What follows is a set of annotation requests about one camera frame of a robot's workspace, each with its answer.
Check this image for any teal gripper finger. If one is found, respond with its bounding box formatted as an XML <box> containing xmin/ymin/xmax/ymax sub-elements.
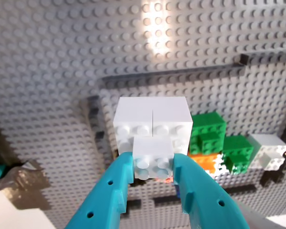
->
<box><xmin>65</xmin><ymin>151</ymin><xmax>135</xmax><ymax>229</ymax></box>
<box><xmin>173</xmin><ymin>153</ymin><xmax>256</xmax><ymax>229</ymax></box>

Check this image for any white lego cube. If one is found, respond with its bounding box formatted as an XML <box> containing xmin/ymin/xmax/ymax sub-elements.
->
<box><xmin>112</xmin><ymin>95</ymin><xmax>194</xmax><ymax>181</ymax></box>
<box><xmin>247</xmin><ymin>133</ymin><xmax>286</xmax><ymax>172</ymax></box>

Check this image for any orange lego cube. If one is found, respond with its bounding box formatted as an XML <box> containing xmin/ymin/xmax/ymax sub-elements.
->
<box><xmin>187</xmin><ymin>152</ymin><xmax>227</xmax><ymax>178</ymax></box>

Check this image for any short dark grey brick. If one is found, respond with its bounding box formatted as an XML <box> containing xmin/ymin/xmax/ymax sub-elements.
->
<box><xmin>221</xmin><ymin>62</ymin><xmax>241</xmax><ymax>72</ymax></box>
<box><xmin>204</xmin><ymin>63</ymin><xmax>223</xmax><ymax>74</ymax></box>
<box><xmin>186</xmin><ymin>65</ymin><xmax>206</xmax><ymax>75</ymax></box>
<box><xmin>125</xmin><ymin>198</ymin><xmax>143</xmax><ymax>215</ymax></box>

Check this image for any grey lego baseplate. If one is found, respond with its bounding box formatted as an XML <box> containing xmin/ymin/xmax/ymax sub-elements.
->
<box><xmin>0</xmin><ymin>0</ymin><xmax>286</xmax><ymax>229</ymax></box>

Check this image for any grey duct tape strip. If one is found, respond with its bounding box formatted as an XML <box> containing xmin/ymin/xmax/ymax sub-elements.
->
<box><xmin>0</xmin><ymin>159</ymin><xmax>51</xmax><ymax>211</ymax></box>

